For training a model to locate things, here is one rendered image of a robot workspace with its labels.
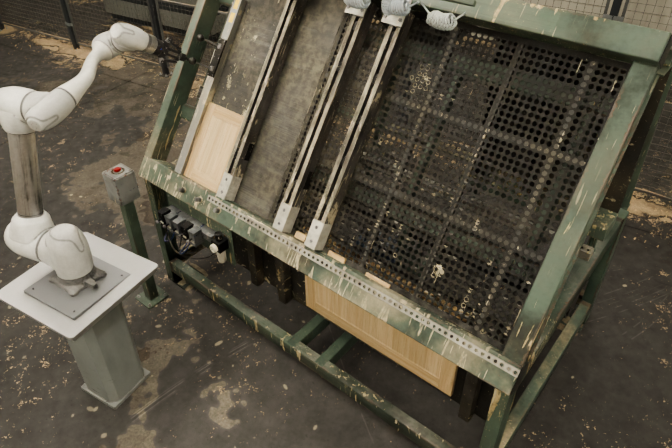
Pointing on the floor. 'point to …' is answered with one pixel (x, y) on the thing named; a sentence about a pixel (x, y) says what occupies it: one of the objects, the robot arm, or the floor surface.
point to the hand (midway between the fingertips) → (184, 58)
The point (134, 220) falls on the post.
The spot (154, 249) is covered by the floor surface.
